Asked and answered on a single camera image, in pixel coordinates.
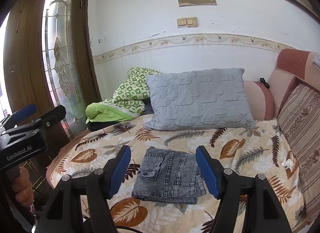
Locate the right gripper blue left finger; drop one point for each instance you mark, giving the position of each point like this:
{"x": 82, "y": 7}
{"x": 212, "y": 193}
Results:
{"x": 80, "y": 204}

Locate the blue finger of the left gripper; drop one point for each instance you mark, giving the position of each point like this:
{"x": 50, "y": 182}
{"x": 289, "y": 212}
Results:
{"x": 24, "y": 113}

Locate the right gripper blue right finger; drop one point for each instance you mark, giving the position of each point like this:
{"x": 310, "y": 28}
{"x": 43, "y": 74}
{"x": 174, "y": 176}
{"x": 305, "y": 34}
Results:
{"x": 263, "y": 213}

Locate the grey washed denim pants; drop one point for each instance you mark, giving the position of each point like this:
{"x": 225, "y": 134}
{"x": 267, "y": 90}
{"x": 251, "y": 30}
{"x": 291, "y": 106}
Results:
{"x": 168, "y": 176}

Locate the person left hand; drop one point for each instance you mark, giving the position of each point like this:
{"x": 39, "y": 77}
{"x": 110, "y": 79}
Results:
{"x": 23, "y": 188}

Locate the wooden stained glass door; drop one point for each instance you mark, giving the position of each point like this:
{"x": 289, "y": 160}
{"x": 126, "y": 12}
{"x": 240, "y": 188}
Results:
{"x": 48, "y": 62}

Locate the leaf print bed blanket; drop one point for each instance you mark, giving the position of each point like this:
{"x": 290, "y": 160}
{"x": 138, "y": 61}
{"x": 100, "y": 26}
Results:
{"x": 260, "y": 150}

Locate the striped beige cushion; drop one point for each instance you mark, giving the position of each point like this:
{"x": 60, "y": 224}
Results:
{"x": 299, "y": 122}

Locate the green patterned folded blanket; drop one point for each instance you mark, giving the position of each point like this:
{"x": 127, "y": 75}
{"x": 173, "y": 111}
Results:
{"x": 127, "y": 100}

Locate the grey quilted pillow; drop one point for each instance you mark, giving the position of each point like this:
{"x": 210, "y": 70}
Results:
{"x": 202, "y": 99}

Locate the small black object on bolster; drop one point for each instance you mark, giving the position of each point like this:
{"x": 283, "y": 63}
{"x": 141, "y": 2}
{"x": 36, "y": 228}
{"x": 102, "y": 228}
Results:
{"x": 264, "y": 82}

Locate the pink red headboard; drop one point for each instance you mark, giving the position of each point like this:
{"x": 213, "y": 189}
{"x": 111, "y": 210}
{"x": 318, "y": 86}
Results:
{"x": 293, "y": 67}

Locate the beige wall switch plate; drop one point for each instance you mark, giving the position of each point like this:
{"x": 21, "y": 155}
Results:
{"x": 187, "y": 22}

